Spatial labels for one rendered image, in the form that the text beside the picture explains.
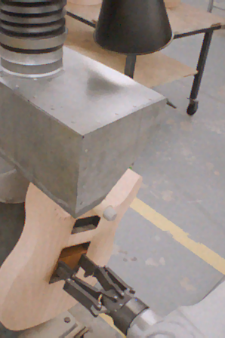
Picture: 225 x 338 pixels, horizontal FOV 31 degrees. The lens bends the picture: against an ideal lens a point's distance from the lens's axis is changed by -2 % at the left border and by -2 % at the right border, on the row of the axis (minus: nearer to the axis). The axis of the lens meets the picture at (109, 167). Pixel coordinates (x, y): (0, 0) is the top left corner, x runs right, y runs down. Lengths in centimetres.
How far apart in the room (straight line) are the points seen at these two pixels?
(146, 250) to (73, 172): 191
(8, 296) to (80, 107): 45
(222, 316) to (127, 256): 173
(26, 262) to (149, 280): 153
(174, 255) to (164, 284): 23
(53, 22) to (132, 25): 13
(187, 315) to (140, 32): 44
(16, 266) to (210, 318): 38
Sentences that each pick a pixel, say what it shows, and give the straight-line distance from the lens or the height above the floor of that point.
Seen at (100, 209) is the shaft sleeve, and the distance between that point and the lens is 78.
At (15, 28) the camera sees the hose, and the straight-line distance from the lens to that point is 60.
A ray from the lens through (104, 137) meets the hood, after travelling 53.
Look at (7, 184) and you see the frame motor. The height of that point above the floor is 122.
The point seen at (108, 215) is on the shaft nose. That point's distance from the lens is 78.
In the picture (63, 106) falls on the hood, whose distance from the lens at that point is 55.
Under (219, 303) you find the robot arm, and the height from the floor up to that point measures 128.
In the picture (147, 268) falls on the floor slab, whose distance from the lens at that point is 234.
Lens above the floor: 180
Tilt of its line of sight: 38 degrees down
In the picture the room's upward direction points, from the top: 8 degrees clockwise
